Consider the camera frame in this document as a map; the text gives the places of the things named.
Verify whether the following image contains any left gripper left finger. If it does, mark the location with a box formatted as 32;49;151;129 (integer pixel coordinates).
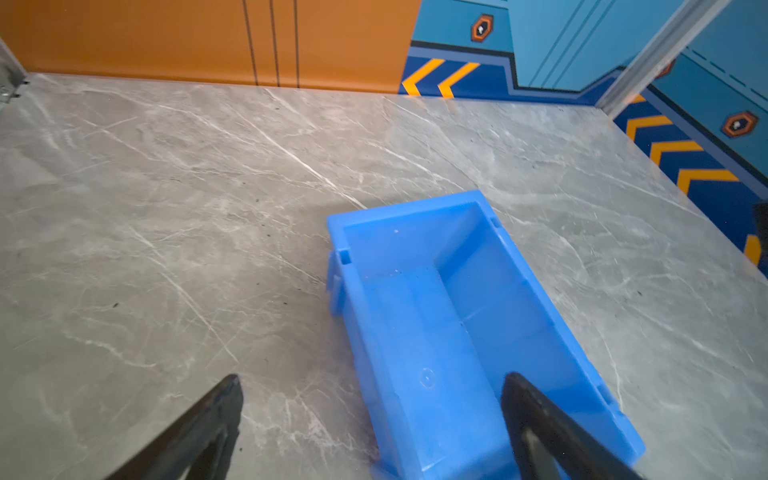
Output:
109;374;243;479

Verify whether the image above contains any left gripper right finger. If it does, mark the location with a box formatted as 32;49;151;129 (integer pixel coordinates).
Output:
501;372;641;479

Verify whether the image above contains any blue plastic bin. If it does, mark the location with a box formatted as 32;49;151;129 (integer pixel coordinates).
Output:
327;191;646;479

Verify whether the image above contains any right aluminium corner post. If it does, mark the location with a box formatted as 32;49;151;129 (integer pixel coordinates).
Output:
596;0;731;120

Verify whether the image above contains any aluminium corner post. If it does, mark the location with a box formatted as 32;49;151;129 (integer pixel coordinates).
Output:
596;0;731;120
0;39;28;108

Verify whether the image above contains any left aluminium corner post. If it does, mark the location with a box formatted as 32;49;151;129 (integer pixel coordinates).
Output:
0;39;28;108

